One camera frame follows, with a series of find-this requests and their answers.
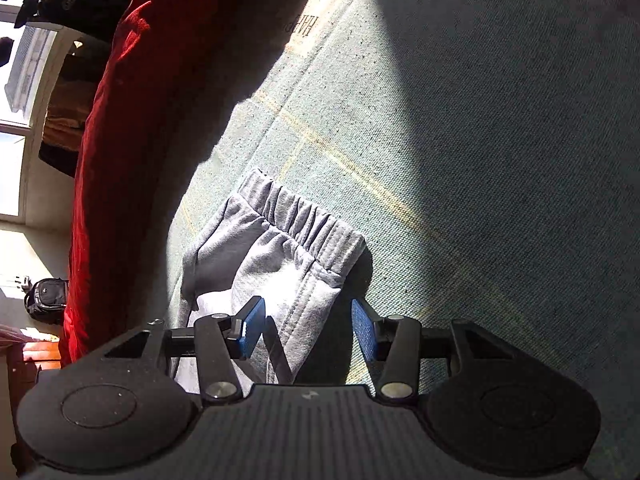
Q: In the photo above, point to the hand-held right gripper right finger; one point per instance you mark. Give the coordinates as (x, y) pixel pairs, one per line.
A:
(365, 330)

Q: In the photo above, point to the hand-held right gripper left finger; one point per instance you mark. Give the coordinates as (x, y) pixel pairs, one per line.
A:
(252, 327)

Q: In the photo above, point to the grey sweatpants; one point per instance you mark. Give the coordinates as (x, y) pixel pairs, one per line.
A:
(280, 270)

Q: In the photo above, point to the black backpack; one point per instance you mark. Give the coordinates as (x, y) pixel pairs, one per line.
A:
(46, 300)

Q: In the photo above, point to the wooden headboard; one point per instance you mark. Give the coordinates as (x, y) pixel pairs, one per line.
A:
(42, 355)

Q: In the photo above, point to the red quilt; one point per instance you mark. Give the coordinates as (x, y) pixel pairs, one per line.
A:
(135, 135)

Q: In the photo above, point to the black draped cloth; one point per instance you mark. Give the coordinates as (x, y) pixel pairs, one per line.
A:
(57, 160)

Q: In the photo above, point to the orange draped cloth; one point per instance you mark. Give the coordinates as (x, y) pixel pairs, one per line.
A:
(67, 110)

